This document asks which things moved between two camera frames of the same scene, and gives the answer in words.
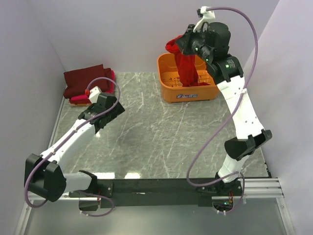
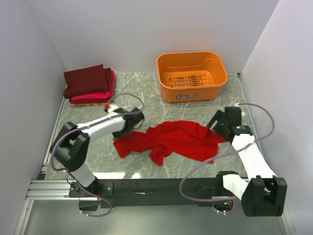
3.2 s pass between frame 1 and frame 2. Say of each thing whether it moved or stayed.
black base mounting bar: stayed
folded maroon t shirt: stayed
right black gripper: moved
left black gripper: moved
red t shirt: moved
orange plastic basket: stayed
